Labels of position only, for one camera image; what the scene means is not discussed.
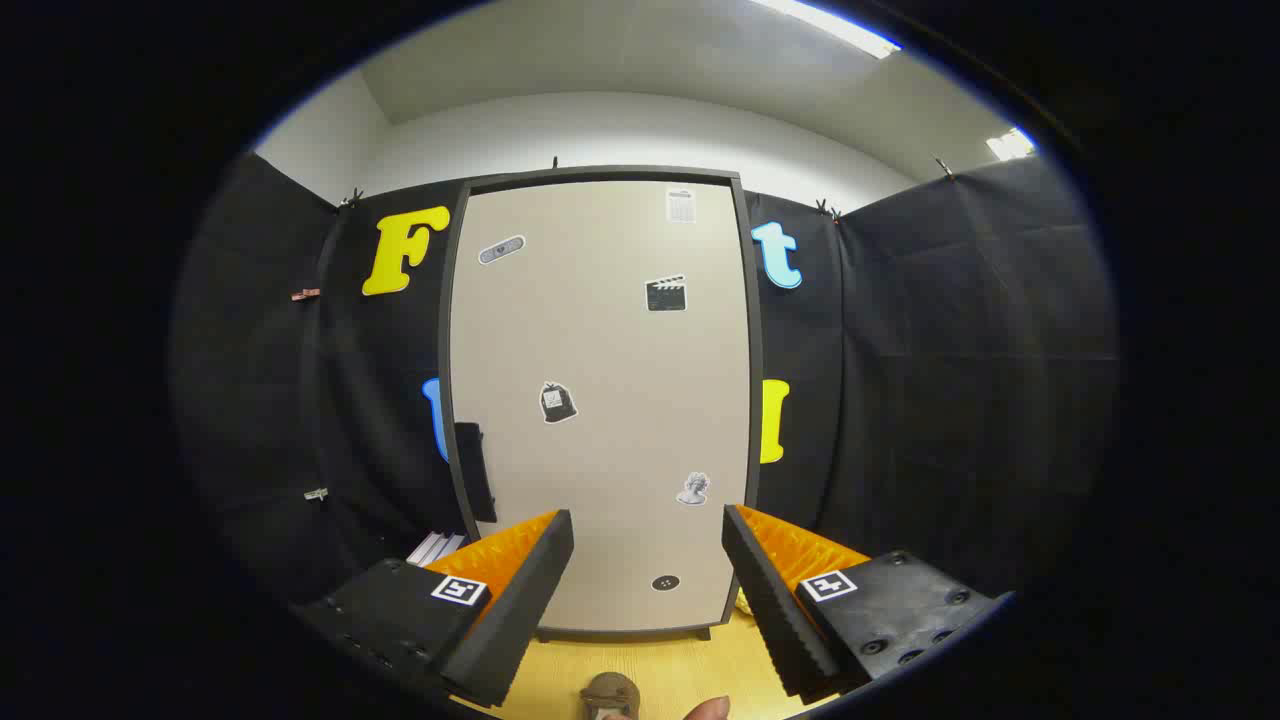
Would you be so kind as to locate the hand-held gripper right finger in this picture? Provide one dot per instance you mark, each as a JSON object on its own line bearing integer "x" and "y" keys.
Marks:
{"x": 775, "y": 610}

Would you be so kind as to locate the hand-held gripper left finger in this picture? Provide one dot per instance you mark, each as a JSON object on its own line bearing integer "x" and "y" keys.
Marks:
{"x": 520, "y": 610}

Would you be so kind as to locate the brown fuzzy shoe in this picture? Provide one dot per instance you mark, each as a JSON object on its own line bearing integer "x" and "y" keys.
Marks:
{"x": 610, "y": 692}

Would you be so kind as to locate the beige shoe cabinet door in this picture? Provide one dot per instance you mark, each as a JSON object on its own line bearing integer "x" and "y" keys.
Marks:
{"x": 600, "y": 400}

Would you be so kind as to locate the dark grey shoe cabinet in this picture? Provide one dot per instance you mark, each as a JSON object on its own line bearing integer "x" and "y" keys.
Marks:
{"x": 600, "y": 173}

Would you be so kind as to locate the small stack of books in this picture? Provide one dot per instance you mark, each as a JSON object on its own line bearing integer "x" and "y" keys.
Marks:
{"x": 432, "y": 550}

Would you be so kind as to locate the black backdrop cloth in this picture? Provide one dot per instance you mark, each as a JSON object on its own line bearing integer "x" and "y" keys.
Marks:
{"x": 950, "y": 350}

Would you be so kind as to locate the small ceiling light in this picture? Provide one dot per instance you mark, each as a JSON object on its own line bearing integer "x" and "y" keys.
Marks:
{"x": 1010, "y": 145}

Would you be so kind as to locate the long ceiling light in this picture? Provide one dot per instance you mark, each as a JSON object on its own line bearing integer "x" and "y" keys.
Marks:
{"x": 840, "y": 28}

